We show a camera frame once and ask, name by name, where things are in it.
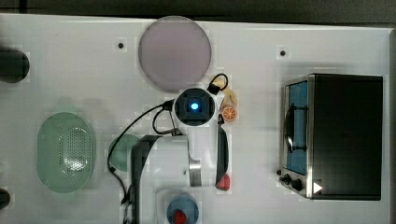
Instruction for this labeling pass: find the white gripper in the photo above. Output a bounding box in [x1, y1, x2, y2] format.
[173, 88, 217, 127]

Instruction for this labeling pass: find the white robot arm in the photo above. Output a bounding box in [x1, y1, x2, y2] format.
[131, 87, 229, 224]

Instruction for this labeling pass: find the green oval strainer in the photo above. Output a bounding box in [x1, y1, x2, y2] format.
[36, 112, 95, 194]

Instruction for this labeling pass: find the toy orange half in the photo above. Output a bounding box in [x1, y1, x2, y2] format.
[220, 105, 237, 122]

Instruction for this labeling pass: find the peeled toy banana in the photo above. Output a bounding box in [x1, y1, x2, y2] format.
[212, 74, 238, 106]

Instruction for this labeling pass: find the purple round plate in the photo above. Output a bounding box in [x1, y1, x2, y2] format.
[138, 16, 212, 91]

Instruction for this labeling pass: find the red toy strawberry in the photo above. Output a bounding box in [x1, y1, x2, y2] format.
[216, 174, 231, 191]

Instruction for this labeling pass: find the green round plate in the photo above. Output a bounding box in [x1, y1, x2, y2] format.
[110, 134, 139, 172]

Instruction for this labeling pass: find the blue round bowl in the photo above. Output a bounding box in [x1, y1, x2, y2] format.
[166, 194, 199, 224]

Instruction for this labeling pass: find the small red toy in bowl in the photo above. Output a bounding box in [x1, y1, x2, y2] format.
[174, 210, 187, 224]

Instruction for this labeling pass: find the steel toaster oven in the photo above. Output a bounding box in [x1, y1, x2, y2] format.
[276, 73, 384, 201]

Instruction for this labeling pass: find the black cylinder upper left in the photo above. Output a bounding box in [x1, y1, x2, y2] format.
[0, 49, 30, 83]

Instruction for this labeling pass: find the black object lower left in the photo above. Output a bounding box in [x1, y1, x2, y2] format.
[0, 189, 10, 210]

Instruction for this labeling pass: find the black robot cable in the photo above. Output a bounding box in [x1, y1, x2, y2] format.
[106, 73, 230, 224]

